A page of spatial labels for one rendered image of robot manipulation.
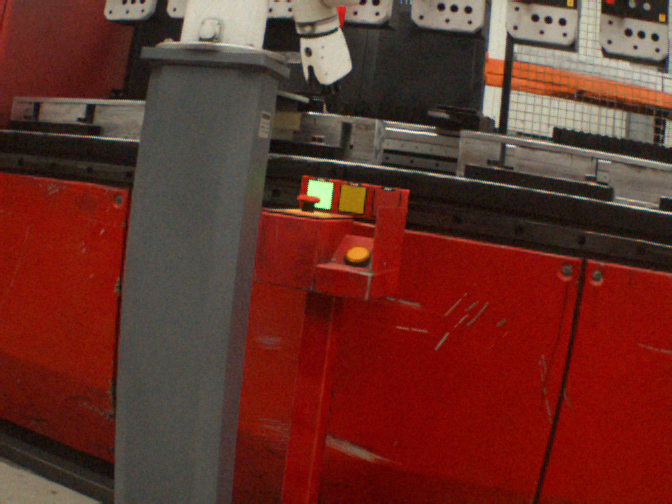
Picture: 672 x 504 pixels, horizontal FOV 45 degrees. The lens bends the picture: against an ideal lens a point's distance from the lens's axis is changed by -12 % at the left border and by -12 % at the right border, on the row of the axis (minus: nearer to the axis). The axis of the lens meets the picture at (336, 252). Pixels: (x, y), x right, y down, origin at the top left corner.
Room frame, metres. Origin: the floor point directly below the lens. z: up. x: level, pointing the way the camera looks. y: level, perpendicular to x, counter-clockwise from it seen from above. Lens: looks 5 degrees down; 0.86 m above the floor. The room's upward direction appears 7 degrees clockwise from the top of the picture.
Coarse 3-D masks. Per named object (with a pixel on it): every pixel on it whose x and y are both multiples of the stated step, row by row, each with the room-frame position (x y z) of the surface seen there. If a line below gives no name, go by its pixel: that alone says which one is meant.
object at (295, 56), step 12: (276, 24) 1.94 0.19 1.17; (288, 24) 1.92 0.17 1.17; (264, 36) 1.95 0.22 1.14; (276, 36) 1.93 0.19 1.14; (288, 36) 1.92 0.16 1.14; (264, 48) 1.94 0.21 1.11; (276, 48) 1.93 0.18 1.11; (288, 48) 1.92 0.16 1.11; (300, 48) 1.91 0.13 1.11; (288, 60) 1.93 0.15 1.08; (300, 60) 1.92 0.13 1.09
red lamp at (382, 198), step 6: (378, 192) 1.59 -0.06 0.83; (384, 192) 1.58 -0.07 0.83; (390, 192) 1.58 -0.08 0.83; (396, 192) 1.58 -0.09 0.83; (378, 198) 1.59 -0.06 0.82; (384, 198) 1.58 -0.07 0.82; (390, 198) 1.58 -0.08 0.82; (396, 198) 1.58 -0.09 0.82; (378, 204) 1.59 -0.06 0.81; (384, 204) 1.58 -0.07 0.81; (390, 204) 1.58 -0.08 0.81; (396, 204) 1.58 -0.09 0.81
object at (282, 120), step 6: (276, 114) 1.90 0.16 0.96; (282, 114) 1.89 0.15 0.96; (288, 114) 1.89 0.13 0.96; (294, 114) 1.88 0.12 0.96; (300, 114) 1.88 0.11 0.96; (276, 120) 1.90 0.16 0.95; (282, 120) 1.89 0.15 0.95; (288, 120) 1.89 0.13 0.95; (294, 120) 1.88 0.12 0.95; (300, 120) 1.88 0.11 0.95; (276, 126) 1.90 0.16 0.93; (282, 126) 1.89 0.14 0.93; (288, 126) 1.89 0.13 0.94; (294, 126) 1.88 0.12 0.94
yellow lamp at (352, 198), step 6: (342, 186) 1.61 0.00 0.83; (348, 186) 1.61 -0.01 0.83; (342, 192) 1.61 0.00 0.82; (348, 192) 1.61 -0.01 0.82; (354, 192) 1.60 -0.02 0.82; (360, 192) 1.60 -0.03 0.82; (342, 198) 1.61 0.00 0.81; (348, 198) 1.61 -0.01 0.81; (354, 198) 1.60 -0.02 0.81; (360, 198) 1.60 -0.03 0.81; (342, 204) 1.61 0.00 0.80; (348, 204) 1.61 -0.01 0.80; (354, 204) 1.60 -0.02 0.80; (360, 204) 1.60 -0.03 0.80; (342, 210) 1.61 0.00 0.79; (348, 210) 1.60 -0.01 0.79; (354, 210) 1.60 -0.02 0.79; (360, 210) 1.60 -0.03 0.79
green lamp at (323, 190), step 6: (312, 186) 1.63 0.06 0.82; (318, 186) 1.63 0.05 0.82; (324, 186) 1.62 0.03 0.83; (330, 186) 1.62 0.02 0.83; (312, 192) 1.63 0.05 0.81; (318, 192) 1.62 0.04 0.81; (324, 192) 1.62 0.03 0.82; (330, 192) 1.62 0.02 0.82; (324, 198) 1.62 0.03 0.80; (330, 198) 1.62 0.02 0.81; (318, 204) 1.62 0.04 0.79; (324, 204) 1.62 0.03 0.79
